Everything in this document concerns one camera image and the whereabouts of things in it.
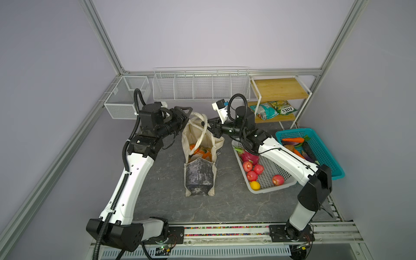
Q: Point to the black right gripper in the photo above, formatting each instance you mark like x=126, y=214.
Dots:
x=218, y=130

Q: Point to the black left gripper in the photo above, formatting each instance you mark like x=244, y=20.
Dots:
x=181, y=118

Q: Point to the cream canvas grocery bag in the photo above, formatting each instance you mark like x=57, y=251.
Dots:
x=200, y=175

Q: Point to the orange snack bag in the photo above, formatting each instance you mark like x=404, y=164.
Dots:
x=201, y=152

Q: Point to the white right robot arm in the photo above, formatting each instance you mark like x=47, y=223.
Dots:
x=236, y=120

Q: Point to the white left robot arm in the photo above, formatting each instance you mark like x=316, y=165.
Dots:
x=116, y=227

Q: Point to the teal snack bag lower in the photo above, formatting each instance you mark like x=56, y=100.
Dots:
x=266, y=111

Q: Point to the green snack bag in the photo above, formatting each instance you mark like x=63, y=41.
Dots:
x=283, y=107

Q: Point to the pink dragon fruit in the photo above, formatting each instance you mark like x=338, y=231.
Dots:
x=246, y=156

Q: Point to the white mesh box basket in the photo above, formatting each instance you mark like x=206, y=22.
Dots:
x=120, y=102

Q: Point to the red apple in basket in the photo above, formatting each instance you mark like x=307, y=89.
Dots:
x=247, y=166

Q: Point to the two-tier wooden shelf rack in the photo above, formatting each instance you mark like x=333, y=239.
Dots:
x=280, y=99

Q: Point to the white plastic fruit basket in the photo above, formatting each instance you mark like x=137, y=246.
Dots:
x=265, y=179

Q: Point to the yellow lemon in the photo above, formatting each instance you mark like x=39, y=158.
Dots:
x=256, y=186

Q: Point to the orange carrot top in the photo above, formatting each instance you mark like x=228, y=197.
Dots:
x=296, y=140

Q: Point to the dark purple eggplant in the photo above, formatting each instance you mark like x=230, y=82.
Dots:
x=308, y=154

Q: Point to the teal plastic vegetable basket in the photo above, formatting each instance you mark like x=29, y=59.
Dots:
x=319, y=148

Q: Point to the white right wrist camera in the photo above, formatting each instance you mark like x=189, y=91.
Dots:
x=221, y=107

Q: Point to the white wire wall basket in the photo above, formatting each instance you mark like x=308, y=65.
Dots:
x=200, y=83

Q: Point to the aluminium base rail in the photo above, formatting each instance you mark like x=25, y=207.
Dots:
x=244, y=240

